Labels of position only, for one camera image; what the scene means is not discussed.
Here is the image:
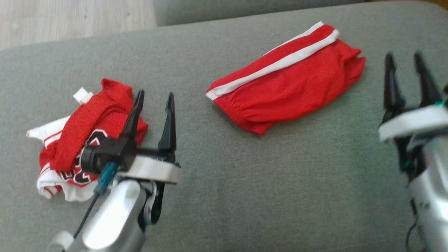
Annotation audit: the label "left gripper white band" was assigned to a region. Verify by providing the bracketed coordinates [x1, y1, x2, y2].
[121, 90, 182, 226]

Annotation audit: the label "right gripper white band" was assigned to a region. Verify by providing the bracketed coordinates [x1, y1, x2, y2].
[379, 52, 448, 179]

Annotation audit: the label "red basketball jersey with lettering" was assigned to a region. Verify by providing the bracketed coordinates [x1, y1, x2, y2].
[26, 79, 148, 202]

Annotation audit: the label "red shorts with white stripe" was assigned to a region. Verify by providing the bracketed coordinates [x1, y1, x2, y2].
[206, 22, 366, 135]

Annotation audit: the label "grey sofa back cushion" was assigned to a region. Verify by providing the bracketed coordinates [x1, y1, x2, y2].
[153, 0, 368, 27]

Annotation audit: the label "grey fabric sofa seat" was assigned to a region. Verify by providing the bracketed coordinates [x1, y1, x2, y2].
[0, 0, 448, 252]

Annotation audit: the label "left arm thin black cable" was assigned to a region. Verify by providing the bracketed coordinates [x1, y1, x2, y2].
[72, 192, 101, 239]

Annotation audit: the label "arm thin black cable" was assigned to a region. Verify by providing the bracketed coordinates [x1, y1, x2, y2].
[405, 199, 426, 252]
[72, 192, 101, 239]

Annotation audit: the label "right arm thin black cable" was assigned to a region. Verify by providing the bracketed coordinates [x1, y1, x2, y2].
[405, 199, 426, 252]

